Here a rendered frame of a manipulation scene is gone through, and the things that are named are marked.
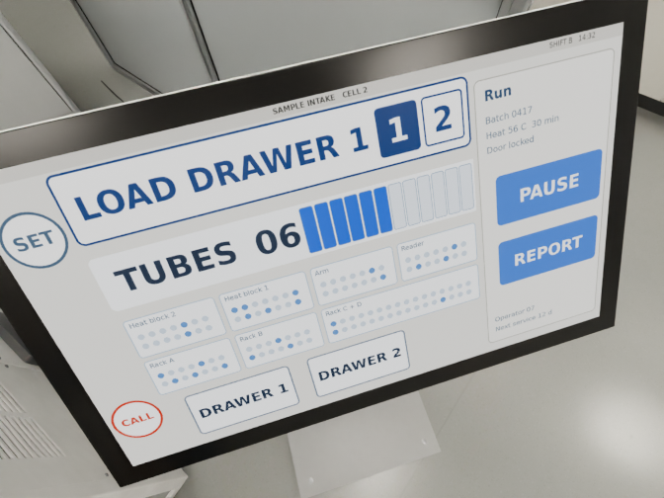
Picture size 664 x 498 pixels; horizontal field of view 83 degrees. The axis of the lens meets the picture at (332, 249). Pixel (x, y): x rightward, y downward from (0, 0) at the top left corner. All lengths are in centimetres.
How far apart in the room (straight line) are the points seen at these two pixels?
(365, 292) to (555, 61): 23
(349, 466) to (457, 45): 120
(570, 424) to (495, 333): 115
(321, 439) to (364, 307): 102
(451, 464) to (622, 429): 57
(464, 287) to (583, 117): 17
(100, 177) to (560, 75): 34
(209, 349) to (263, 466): 107
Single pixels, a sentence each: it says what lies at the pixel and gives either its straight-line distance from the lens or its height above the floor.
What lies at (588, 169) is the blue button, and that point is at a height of 110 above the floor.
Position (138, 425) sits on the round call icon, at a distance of 40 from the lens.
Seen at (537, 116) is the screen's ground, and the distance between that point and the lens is 35.
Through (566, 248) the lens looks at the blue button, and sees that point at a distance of 41.
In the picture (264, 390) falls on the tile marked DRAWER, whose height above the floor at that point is 101.
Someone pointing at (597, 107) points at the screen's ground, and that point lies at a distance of 39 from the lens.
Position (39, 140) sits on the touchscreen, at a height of 119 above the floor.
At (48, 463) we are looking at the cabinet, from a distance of 98.
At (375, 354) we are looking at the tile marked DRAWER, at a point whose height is 101.
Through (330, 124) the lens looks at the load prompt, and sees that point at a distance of 28.
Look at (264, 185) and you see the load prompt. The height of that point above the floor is 114.
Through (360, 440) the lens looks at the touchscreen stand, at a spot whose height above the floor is 4.
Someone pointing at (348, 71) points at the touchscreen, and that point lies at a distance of 28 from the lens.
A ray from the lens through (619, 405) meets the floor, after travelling 163.
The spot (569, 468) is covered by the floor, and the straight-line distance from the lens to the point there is 153.
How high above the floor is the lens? 136
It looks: 63 degrees down
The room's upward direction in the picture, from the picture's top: 5 degrees counter-clockwise
